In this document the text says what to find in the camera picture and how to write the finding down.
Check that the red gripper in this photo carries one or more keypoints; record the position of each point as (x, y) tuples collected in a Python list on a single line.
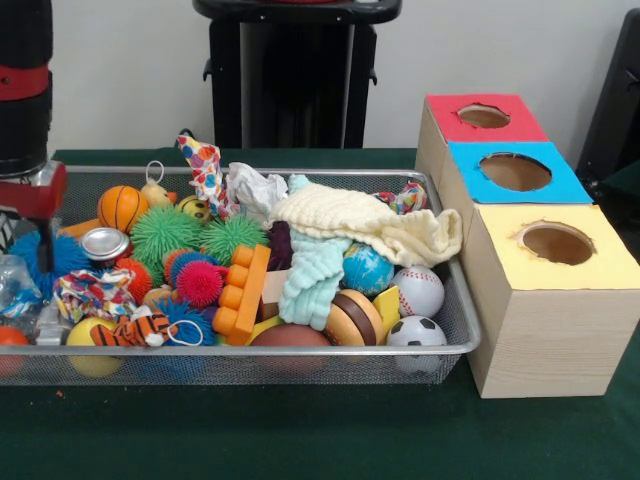
[(35, 200)]

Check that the cream muslin cloth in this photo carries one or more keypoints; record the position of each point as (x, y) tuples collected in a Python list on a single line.
[(370, 220)]

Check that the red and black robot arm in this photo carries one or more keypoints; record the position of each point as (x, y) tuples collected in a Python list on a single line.
[(22, 100)]

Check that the silver mesh bin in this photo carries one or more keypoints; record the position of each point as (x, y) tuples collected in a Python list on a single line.
[(250, 370)]

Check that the wooden box with three holes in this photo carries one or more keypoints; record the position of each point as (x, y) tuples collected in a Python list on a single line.
[(550, 340)]

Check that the crushed clear plastic bottle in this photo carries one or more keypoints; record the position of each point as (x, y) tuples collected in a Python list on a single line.
[(17, 285)]

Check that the orange toy basketball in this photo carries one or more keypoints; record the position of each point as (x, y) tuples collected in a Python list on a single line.
[(122, 207)]

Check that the orange striped tiger plush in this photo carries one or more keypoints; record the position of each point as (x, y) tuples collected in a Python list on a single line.
[(131, 331)]

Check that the orange plastic building block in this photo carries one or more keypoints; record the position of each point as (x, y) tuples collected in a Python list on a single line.
[(245, 295)]

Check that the brown toy football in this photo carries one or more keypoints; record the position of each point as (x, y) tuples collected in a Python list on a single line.
[(292, 338)]

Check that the mint green muslin cloth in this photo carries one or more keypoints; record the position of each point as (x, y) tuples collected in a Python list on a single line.
[(310, 285)]

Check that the toy burger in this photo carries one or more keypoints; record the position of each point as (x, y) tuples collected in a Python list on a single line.
[(355, 317)]

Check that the blue globe ball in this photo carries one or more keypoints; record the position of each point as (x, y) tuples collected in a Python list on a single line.
[(367, 272)]

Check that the white baseball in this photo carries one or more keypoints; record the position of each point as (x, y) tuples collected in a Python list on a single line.
[(420, 292)]

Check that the black and white soccer ball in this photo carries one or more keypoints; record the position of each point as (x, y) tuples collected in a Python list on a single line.
[(417, 331)]

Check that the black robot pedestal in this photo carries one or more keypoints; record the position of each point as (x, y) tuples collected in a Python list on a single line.
[(225, 90)]

